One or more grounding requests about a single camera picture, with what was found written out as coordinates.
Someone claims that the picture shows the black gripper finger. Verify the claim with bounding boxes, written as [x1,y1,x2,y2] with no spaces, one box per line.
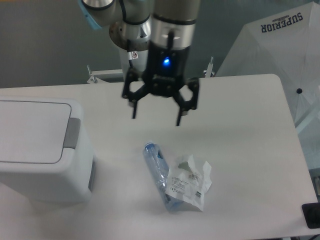
[122,67,150,119]
[173,76,201,127]

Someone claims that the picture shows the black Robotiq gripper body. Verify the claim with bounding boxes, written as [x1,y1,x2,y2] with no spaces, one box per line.
[144,42,190,97]

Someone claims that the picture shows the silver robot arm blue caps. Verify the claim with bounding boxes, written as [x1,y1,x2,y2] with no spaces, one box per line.
[78,0,201,118]

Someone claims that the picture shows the grey trash can push button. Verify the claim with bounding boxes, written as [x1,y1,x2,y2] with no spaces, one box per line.
[63,117,81,149]

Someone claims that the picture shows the white trash can lid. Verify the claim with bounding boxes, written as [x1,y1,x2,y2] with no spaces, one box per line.
[0,100,72,164]

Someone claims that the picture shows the white trash can body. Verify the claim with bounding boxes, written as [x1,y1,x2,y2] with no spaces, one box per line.
[0,95,95,203]

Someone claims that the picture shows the crushed clear plastic bottle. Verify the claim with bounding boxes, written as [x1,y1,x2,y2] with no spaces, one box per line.
[143,141,183,212]

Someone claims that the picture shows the white Superior umbrella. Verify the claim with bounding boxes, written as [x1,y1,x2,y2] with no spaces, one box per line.
[216,2,320,122]

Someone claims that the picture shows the crumpled white plastic wrapper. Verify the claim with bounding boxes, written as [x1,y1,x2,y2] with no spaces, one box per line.
[165,154,212,211]

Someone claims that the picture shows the black device at table edge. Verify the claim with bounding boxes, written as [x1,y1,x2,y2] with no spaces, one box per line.
[301,202,320,229]

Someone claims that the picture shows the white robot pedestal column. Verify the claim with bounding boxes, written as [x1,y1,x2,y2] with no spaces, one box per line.
[118,48,148,80]

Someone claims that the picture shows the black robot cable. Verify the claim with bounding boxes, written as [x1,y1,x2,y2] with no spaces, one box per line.
[126,39,136,70]

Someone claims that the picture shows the white pedestal base frame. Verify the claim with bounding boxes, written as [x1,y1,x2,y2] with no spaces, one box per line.
[86,57,216,84]

